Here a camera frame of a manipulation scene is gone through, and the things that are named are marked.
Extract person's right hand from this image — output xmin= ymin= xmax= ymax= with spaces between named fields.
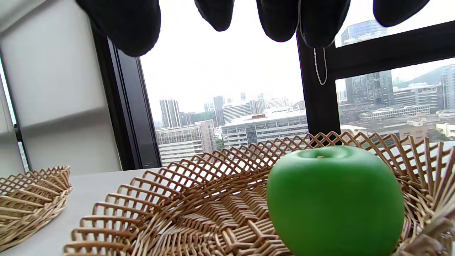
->
xmin=75 ymin=0 xmax=430 ymax=57

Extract green toy apple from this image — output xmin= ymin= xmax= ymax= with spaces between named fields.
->
xmin=267 ymin=145 xmax=405 ymax=256

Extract round wicker basket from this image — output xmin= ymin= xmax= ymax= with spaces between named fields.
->
xmin=64 ymin=131 xmax=455 ymax=256
xmin=0 ymin=165 xmax=73 ymax=251

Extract white bead chain cord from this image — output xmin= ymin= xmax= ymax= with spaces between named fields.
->
xmin=314 ymin=47 xmax=327 ymax=86

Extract black window frame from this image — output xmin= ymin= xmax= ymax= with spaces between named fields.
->
xmin=89 ymin=20 xmax=455 ymax=171

